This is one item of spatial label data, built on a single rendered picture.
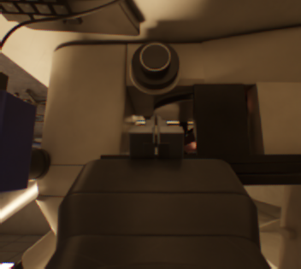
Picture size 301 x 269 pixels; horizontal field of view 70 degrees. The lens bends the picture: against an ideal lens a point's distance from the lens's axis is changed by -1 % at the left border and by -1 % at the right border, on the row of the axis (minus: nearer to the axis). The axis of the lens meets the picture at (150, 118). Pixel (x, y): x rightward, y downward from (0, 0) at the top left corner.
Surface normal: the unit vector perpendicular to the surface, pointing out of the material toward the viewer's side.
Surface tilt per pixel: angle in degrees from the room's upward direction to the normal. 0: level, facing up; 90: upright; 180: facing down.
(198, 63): 90
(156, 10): 0
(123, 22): 5
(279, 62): 48
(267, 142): 90
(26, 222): 90
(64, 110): 90
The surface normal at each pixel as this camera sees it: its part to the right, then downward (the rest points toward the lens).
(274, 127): -0.02, -0.22
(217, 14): 0.00, 0.97
